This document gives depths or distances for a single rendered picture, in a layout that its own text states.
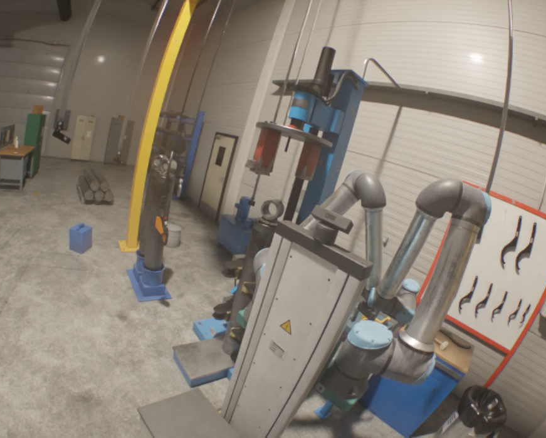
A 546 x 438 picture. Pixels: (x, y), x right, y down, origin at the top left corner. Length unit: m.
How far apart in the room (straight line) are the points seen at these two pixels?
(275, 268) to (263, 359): 0.38
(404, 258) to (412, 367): 0.40
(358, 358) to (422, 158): 2.95
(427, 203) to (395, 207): 2.66
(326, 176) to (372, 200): 1.07
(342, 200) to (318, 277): 0.53
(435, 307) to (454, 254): 0.18
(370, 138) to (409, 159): 0.68
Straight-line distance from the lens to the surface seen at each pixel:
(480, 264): 3.32
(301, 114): 1.92
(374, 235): 1.23
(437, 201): 0.92
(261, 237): 1.97
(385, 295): 1.18
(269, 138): 1.82
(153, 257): 3.16
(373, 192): 1.17
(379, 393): 2.76
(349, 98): 2.27
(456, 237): 0.94
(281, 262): 0.89
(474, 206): 0.95
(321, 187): 2.20
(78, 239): 4.19
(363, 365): 0.97
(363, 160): 3.89
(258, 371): 1.14
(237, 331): 2.31
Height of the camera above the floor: 1.99
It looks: 14 degrees down
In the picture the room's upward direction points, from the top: 16 degrees clockwise
